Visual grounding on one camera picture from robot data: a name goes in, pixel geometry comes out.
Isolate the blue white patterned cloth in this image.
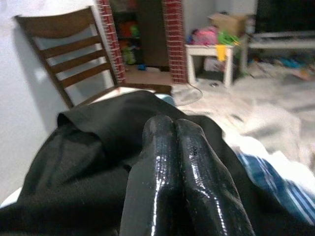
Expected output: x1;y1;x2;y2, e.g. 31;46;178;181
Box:
236;152;315;224

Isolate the small yellow cloth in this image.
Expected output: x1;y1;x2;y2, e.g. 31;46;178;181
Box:
216;45;226;61

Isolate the dark wooden chair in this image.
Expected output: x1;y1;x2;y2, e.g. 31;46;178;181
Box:
14;6;173;109

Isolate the pink bag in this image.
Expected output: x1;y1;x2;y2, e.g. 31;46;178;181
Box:
191;27;219;45

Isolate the cardboard box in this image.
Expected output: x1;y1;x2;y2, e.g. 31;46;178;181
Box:
209;13;247;37

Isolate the white low shelf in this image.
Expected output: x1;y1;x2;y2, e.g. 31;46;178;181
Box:
248;30;315;50

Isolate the red brick pattern pillar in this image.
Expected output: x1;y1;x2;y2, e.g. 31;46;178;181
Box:
97;0;126;84
163;0;189;84

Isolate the small white table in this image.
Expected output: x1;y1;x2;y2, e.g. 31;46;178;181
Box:
186;44;234;88

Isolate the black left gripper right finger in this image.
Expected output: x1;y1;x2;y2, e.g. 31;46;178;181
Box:
176;118;255;236

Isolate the black garment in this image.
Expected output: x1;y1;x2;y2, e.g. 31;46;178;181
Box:
0;89;315;236

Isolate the green toy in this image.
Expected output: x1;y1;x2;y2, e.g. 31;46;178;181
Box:
218;30;241;46

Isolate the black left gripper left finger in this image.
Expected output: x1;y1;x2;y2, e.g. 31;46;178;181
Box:
119;115;188;236

